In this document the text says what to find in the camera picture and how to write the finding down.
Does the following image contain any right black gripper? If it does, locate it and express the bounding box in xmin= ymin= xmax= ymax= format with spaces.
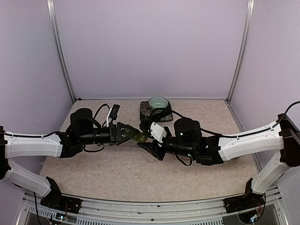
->
xmin=137 ymin=127 xmax=196 ymax=162

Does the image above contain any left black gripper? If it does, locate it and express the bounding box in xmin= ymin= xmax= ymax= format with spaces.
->
xmin=79 ymin=122 xmax=139 ymax=146

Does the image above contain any green three-compartment pill box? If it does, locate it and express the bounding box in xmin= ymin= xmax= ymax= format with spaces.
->
xmin=131 ymin=132 xmax=148 ymax=143

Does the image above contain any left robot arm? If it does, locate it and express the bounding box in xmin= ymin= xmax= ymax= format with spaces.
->
xmin=0 ymin=108 xmax=140 ymax=209

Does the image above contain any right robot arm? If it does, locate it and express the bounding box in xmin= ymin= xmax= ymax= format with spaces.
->
xmin=138 ymin=113 xmax=300 ymax=208

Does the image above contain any black floral square plate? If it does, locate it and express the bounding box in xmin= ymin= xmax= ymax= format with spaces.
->
xmin=139 ymin=101 xmax=173 ymax=122

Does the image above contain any celadon green bowl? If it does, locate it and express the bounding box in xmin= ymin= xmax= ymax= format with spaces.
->
xmin=148 ymin=96 xmax=169 ymax=109

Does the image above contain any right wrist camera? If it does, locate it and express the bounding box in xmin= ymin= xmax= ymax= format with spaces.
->
xmin=150 ymin=122 xmax=167 ymax=143

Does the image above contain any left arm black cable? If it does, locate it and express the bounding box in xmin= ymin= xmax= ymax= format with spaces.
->
xmin=0 ymin=104 xmax=112 ymax=141

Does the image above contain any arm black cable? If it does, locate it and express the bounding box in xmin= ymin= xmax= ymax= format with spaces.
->
xmin=0 ymin=104 xmax=112 ymax=141
xmin=150 ymin=100 xmax=300 ymax=139

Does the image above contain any front aluminium rail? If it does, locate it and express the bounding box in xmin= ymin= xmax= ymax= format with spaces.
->
xmin=18 ymin=185 xmax=289 ymax=225

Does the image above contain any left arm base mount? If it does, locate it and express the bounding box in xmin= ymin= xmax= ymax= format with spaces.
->
xmin=40 ymin=177 xmax=82 ymax=214

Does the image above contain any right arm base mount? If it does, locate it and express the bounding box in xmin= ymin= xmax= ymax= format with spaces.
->
xmin=223 ymin=178 xmax=265 ymax=213

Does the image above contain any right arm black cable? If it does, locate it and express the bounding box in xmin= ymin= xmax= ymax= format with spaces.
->
xmin=150 ymin=100 xmax=300 ymax=139

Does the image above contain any left aluminium frame post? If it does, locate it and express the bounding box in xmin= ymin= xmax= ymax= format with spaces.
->
xmin=46 ymin=0 xmax=76 ymax=104

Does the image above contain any aluminium frame post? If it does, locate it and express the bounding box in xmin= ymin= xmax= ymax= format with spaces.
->
xmin=46 ymin=0 xmax=76 ymax=104
xmin=226 ymin=0 xmax=255 ymax=105

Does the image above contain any right aluminium frame post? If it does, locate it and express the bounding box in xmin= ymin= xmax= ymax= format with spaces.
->
xmin=226 ymin=0 xmax=255 ymax=105

